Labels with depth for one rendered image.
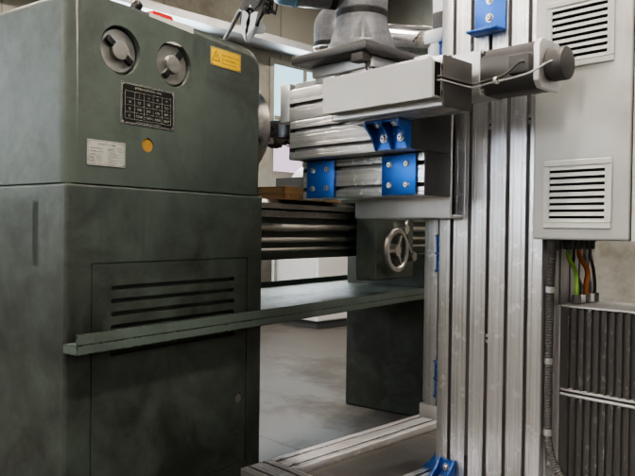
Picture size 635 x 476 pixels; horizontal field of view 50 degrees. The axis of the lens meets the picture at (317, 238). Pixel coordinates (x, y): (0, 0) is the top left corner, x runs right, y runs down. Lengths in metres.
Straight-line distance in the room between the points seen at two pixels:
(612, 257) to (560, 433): 4.31
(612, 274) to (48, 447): 4.82
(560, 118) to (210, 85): 0.84
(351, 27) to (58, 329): 0.88
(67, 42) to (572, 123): 0.99
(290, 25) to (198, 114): 4.78
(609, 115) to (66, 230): 1.05
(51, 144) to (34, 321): 0.37
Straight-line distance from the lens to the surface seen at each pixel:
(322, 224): 2.27
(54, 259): 1.47
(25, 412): 1.61
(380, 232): 2.34
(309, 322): 5.35
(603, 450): 1.48
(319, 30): 2.01
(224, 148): 1.74
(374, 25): 1.53
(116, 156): 1.52
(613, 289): 5.76
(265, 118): 2.03
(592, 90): 1.35
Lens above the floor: 0.78
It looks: 1 degrees down
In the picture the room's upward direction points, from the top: 1 degrees clockwise
